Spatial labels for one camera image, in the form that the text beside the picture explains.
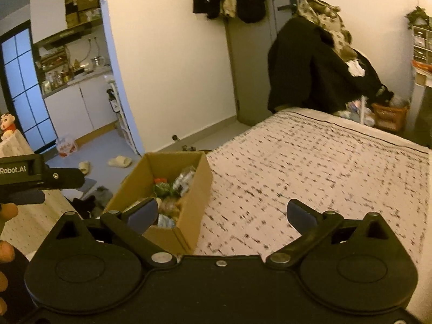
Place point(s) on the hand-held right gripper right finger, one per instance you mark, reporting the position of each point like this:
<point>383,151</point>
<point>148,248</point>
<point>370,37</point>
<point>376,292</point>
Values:
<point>300,216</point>

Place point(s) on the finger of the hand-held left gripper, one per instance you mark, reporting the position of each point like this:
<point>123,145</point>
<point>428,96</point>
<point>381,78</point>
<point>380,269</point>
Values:
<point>27,197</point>
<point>64,178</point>

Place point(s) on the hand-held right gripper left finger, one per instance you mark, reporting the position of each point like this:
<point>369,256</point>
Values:
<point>145,214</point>

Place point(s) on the blue snack packet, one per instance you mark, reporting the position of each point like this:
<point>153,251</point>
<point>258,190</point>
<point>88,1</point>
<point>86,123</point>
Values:
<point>166,221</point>

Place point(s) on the yellow bread packet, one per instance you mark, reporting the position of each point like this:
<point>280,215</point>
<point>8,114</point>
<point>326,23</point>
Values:
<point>170,206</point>

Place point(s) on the clear grey snack packet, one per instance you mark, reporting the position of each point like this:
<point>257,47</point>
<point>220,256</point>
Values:
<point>185,178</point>

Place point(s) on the cardboard box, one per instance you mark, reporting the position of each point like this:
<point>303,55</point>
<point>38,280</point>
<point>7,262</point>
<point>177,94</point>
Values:
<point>195,195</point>

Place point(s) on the person's left hand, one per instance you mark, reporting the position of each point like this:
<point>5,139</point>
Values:
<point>8,212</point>

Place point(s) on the beige slipper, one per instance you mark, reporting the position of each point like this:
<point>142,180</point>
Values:
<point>84,167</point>
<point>119,161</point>

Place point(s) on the cream textured cover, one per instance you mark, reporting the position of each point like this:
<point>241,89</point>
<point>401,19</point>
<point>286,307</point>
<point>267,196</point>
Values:
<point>50,209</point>

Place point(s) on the red white plastic bag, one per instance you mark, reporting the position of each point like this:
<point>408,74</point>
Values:
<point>66,145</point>

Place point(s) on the black slipper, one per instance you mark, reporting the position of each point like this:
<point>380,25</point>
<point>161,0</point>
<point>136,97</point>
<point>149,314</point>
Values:
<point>84,206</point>

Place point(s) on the grey fluffy slipper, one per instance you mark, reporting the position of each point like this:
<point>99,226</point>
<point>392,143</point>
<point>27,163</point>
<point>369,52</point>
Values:
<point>102,195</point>

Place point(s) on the plush doll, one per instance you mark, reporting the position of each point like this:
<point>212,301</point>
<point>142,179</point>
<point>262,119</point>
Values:
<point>7,125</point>

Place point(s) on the patterned bedspread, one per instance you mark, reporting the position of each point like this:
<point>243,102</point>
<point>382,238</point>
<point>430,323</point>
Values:
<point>320,162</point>

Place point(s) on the white kitchen cabinet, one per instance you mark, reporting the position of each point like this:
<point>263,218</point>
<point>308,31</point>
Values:
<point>81,108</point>

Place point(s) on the dark floor object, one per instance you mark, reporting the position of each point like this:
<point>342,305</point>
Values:
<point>189,147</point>

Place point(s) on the black-framed glass door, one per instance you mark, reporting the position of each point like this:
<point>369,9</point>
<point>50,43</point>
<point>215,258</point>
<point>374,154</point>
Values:
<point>23,91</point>

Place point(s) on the white storage rack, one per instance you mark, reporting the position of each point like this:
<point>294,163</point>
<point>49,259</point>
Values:
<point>123,121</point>

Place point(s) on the black bottle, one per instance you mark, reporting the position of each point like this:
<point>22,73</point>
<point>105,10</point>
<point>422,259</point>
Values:
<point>110,100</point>

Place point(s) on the cluttered kitchen counter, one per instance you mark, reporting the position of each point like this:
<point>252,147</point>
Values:
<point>74,71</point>

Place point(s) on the floor bottle clutter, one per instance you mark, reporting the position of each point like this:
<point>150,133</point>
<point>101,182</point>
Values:
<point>351,114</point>

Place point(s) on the white pole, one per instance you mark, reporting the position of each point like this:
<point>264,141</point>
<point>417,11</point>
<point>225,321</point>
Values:
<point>362,109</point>

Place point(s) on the orange basket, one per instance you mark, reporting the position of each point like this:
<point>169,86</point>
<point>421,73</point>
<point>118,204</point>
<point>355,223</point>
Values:
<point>389,118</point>

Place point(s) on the large black coat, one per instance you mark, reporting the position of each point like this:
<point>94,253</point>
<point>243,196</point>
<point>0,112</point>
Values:
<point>303,71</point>

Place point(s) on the grey door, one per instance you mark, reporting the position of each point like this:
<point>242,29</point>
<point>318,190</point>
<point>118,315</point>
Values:
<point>249,74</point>

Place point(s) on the white cloth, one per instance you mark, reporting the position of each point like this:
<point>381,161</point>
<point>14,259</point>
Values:
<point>356,68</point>

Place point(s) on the white cabinet panel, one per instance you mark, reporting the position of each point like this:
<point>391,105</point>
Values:
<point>49,13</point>

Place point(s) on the white desk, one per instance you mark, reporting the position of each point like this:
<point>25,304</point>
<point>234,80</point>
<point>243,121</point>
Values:
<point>422,108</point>

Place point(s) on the shelf with boxes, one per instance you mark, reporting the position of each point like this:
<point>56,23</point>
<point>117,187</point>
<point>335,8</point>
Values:
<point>82,6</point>

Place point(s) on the patterned hoodie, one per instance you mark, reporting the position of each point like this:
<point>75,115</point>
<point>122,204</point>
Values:
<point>324,17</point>

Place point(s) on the drawer organizer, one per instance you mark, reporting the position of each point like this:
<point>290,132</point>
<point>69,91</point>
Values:
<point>422,44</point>

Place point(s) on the beige hanging garment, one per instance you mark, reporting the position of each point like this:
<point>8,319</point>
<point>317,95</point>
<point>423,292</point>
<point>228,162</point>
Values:
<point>228,5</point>

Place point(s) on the dark green plant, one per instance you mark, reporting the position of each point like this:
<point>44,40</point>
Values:
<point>418,17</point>

